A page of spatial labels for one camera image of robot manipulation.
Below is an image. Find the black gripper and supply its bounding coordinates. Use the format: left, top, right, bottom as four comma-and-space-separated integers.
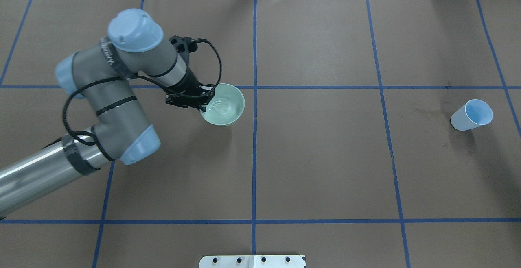
165, 73, 216, 112

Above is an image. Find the mint green bowl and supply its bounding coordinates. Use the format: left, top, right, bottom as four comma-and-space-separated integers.
199, 83, 245, 126

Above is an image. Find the light blue plastic cup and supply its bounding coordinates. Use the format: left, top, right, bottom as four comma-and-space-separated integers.
450, 99, 494, 131

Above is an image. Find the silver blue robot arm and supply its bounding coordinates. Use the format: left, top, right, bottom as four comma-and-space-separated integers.
0, 9, 220, 219

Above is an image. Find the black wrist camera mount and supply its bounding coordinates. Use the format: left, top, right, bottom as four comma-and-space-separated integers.
168, 36, 199, 55

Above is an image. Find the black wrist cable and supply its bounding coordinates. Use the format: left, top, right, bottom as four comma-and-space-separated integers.
62, 38, 223, 162

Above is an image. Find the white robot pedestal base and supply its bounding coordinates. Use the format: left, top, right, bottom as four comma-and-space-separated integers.
199, 255, 306, 268

